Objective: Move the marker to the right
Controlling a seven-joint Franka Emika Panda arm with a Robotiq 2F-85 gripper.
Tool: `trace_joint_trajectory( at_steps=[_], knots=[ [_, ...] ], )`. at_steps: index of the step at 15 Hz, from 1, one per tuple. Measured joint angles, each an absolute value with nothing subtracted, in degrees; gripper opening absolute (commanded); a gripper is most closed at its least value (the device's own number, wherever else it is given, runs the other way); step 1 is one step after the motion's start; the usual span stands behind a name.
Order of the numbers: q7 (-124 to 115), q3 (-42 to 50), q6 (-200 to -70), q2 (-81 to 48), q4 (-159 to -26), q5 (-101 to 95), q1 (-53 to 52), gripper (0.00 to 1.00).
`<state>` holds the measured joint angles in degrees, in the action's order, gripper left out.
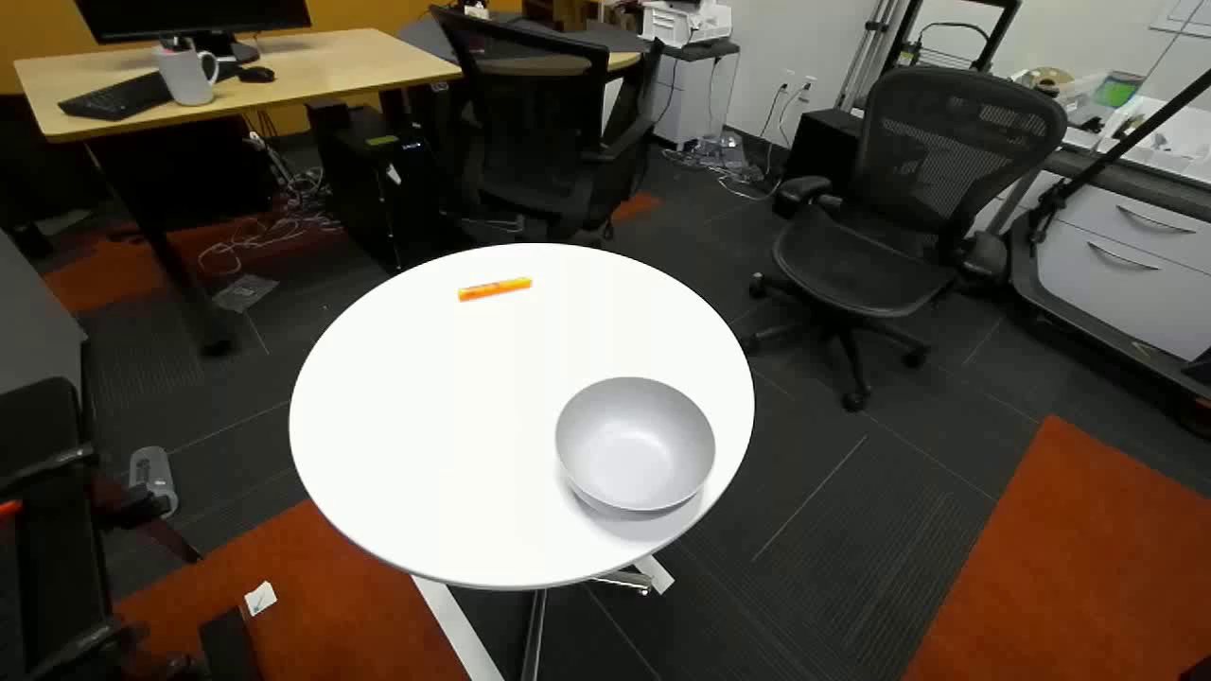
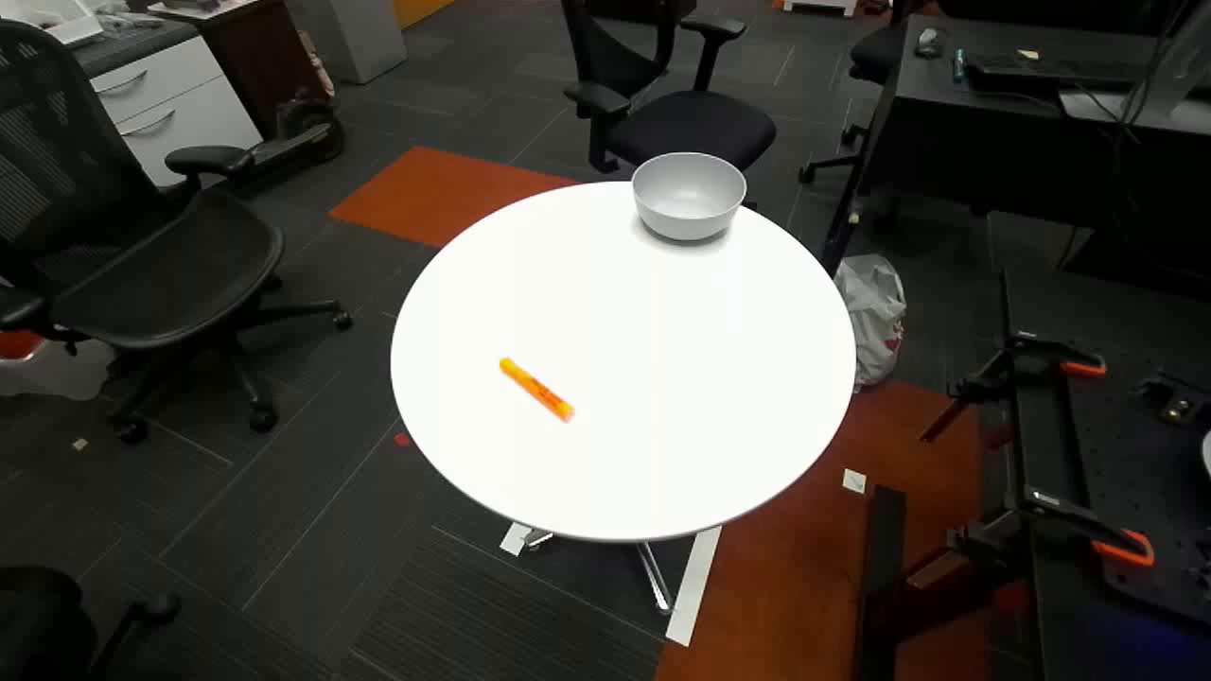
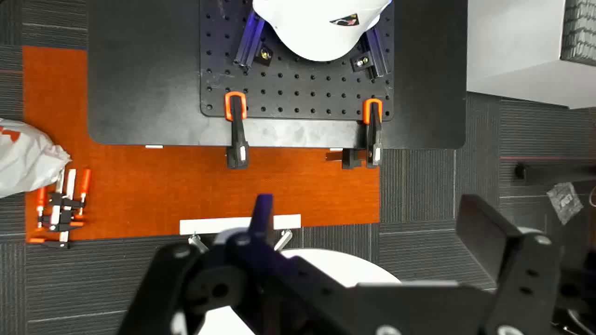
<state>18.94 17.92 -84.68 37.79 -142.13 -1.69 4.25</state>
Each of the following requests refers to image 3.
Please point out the black floor bar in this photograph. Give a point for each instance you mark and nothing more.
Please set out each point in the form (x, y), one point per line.
(552, 169)

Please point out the small black bolt block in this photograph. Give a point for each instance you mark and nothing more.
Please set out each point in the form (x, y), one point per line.
(362, 61)
(265, 56)

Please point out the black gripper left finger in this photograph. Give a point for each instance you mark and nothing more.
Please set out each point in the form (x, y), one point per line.
(187, 279)

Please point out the small white label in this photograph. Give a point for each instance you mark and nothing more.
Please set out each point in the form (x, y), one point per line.
(154, 147)

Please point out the purple plastic mount piece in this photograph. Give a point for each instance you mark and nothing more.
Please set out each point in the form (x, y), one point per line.
(262, 216)

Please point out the white cabinet box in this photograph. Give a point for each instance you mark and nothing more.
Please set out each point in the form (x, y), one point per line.
(515, 48)

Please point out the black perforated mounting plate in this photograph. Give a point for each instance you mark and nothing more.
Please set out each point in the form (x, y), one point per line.
(299, 86)

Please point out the white metal table base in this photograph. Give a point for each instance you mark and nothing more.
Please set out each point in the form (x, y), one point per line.
(211, 223)

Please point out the grey mesh fabric item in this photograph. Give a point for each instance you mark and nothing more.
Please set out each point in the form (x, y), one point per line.
(582, 28)

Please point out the purple base strut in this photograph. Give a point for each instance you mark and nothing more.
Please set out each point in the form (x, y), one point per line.
(251, 39)
(379, 52)

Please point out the orange black bar clamp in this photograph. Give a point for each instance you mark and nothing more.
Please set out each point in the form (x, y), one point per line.
(372, 132)
(238, 136)

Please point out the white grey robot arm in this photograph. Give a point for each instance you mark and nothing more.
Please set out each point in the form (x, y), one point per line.
(318, 30)

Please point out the clear plastic wrapper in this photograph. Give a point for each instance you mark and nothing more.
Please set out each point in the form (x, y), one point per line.
(563, 201)

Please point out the white plastic bag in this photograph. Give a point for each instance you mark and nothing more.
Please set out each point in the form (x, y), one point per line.
(29, 154)

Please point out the black robot workbench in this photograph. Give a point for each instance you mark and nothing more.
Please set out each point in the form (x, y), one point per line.
(143, 74)

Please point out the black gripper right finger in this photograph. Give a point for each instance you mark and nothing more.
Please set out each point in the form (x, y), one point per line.
(524, 272)

